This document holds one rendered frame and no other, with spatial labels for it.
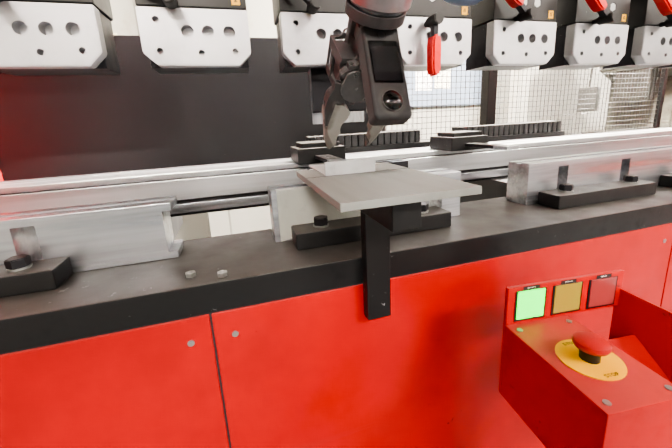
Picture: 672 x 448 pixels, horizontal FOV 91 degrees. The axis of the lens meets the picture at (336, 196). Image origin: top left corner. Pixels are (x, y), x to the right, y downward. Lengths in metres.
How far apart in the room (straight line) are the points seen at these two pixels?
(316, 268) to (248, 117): 0.69
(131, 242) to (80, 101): 0.63
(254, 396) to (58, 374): 0.26
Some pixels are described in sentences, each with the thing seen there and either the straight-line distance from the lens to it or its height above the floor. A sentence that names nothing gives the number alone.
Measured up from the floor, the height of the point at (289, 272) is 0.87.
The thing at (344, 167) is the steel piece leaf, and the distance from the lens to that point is 0.53.
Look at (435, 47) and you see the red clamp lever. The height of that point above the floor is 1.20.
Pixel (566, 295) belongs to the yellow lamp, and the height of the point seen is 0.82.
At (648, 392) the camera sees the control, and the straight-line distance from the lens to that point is 0.54.
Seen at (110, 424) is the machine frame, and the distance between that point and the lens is 0.64.
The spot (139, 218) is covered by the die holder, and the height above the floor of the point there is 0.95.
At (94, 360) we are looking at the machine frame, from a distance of 0.58.
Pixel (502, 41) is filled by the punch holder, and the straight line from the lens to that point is 0.77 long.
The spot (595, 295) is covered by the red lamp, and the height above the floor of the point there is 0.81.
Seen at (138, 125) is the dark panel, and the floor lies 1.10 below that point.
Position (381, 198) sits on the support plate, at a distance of 0.37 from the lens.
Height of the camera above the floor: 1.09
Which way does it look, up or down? 13 degrees down
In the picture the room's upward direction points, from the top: 3 degrees counter-clockwise
